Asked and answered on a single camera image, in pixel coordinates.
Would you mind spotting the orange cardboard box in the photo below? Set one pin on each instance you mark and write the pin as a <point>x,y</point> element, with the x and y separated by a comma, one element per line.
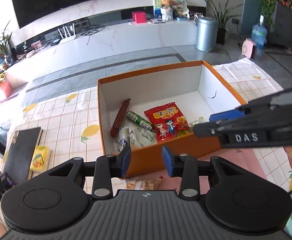
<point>166,90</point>

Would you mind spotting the white snack packet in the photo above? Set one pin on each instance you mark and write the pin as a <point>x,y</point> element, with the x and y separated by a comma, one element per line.
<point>133,138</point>

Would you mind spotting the white router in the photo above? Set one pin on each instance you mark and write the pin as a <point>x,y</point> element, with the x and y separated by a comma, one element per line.
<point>67,37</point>

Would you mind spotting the blue water bottle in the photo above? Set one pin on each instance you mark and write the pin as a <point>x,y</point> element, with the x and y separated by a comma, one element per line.
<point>259,33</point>

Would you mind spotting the painted picture board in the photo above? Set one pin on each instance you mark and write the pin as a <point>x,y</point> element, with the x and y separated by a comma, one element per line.
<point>182,6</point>

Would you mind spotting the black television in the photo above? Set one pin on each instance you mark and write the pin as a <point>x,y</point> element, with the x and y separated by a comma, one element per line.
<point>60,0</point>

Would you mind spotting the pink small heater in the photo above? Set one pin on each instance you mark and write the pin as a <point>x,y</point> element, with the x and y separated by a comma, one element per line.
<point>249,48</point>

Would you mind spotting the red sausage stick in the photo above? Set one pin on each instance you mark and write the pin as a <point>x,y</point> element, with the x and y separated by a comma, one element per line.
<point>119,118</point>

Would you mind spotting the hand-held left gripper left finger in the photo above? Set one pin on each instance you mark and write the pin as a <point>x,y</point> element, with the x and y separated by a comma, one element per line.
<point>126,161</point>

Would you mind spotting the white marble TV console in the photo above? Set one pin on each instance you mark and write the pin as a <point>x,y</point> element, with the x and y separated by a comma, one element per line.
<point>136,37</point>

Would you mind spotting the lemon print checked tablecloth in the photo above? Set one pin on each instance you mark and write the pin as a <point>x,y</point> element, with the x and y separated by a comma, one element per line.
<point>60,115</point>

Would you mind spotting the grey cabinet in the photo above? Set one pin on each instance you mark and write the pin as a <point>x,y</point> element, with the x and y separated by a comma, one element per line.
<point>284,27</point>

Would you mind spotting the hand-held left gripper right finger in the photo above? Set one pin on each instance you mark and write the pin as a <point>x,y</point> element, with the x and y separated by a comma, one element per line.
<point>168,161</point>

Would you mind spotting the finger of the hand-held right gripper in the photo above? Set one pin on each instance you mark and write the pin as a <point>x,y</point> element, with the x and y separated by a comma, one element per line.
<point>226,115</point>
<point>208,130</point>

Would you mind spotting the green snack packet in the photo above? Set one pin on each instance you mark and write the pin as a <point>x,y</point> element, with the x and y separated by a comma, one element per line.
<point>139,121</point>

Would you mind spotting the black notebook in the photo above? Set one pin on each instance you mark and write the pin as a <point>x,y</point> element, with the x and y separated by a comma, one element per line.
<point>23,152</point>

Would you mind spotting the teddy bear bouquet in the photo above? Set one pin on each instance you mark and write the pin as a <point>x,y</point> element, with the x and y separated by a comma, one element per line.
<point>167,10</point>

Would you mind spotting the yellow tissue pack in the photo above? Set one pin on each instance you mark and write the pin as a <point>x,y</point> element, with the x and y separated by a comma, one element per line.
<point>40,158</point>

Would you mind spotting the potted long-leaf plant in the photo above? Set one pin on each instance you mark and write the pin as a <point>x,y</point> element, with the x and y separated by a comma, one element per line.
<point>222,20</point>

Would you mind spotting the clear bag of orange snacks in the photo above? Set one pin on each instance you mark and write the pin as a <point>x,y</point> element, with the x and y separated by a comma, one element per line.
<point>142,183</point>

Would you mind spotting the pink table mat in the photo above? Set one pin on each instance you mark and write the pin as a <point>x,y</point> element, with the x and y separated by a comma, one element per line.
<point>236,166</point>

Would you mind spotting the silver trash bin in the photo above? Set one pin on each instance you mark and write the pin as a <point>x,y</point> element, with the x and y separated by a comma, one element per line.
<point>206,33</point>

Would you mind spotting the red cartoon snack packet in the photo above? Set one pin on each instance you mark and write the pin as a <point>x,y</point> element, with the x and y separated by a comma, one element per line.
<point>167,122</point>

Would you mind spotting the green orchid plant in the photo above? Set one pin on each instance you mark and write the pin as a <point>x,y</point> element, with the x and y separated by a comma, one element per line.
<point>2,42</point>

